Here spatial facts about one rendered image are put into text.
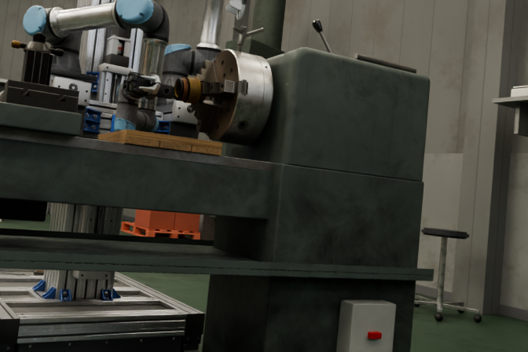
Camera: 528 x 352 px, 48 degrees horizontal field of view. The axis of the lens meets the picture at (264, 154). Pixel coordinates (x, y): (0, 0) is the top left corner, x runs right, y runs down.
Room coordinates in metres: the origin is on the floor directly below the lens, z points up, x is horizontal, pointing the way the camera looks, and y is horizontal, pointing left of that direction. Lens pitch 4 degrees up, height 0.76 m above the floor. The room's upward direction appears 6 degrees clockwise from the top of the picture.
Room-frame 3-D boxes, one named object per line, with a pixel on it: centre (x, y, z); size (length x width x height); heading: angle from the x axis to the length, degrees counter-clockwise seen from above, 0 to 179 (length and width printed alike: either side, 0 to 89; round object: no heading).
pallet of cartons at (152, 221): (8.89, 1.42, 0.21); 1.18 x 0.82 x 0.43; 33
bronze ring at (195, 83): (1.97, 0.26, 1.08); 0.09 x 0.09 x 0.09; 29
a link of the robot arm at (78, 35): (2.40, 0.85, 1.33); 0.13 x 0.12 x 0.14; 160
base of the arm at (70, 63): (2.40, 0.85, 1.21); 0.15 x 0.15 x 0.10
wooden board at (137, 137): (1.92, 0.35, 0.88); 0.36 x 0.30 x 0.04; 28
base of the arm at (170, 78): (2.68, 0.44, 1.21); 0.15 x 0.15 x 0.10
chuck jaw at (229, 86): (1.92, 0.15, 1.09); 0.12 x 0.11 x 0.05; 28
